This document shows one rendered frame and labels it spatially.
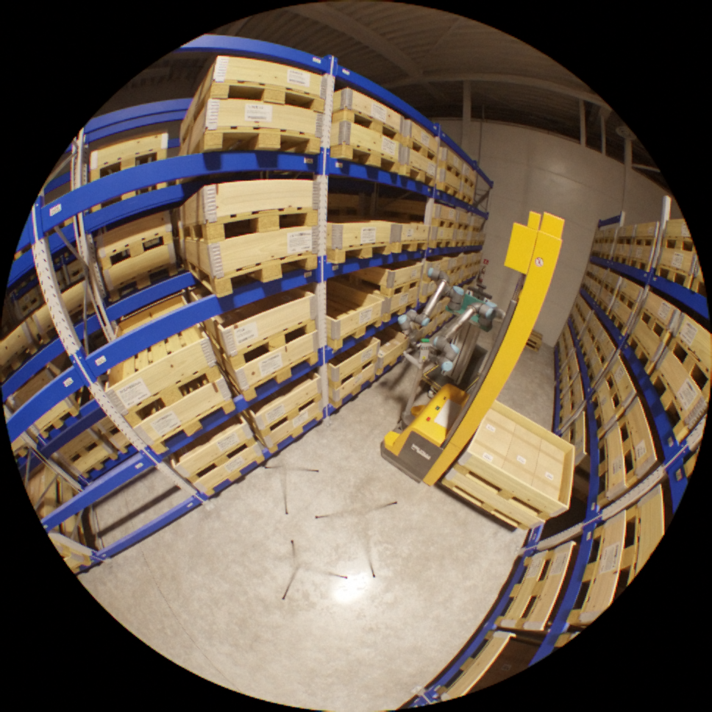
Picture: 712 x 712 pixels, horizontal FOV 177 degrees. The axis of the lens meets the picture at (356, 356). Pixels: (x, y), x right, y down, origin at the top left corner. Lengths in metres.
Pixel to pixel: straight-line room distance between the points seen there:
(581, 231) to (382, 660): 8.54
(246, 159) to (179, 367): 1.34
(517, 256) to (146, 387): 2.26
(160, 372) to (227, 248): 0.86
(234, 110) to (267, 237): 0.88
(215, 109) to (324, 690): 4.27
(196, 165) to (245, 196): 0.38
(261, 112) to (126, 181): 0.84
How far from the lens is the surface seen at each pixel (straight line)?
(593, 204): 7.59
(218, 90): 1.64
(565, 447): 2.94
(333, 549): 2.57
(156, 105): 2.79
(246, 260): 1.51
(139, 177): 1.49
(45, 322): 3.03
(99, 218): 2.53
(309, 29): 7.59
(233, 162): 1.57
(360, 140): 2.13
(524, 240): 1.35
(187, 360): 1.60
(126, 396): 1.68
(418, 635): 2.79
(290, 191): 1.64
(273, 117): 1.69
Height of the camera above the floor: 2.56
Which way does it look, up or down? 37 degrees down
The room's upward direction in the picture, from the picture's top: 4 degrees clockwise
